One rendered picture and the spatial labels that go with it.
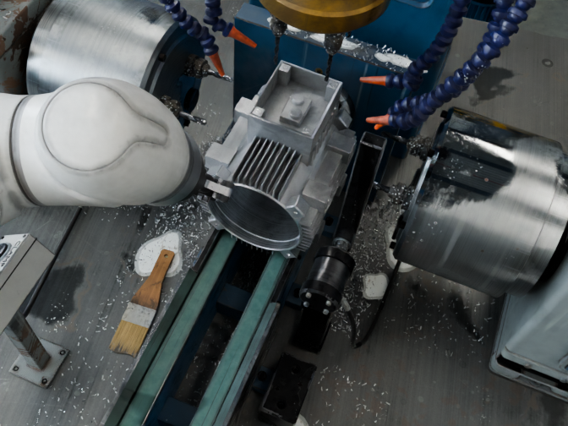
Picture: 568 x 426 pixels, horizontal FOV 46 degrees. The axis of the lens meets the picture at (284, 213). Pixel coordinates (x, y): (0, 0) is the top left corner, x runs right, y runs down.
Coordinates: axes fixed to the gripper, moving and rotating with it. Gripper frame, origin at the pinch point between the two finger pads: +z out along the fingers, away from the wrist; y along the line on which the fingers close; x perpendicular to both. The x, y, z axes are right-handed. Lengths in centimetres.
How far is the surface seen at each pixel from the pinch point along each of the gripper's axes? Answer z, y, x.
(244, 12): 11.2, 7.8, -28.2
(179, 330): 8.9, -1.5, 21.5
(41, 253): -4.9, 16.7, 16.3
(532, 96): 61, -45, -46
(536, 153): 4.8, -40.2, -20.5
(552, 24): 197, -61, -121
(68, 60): 2.3, 27.3, -10.3
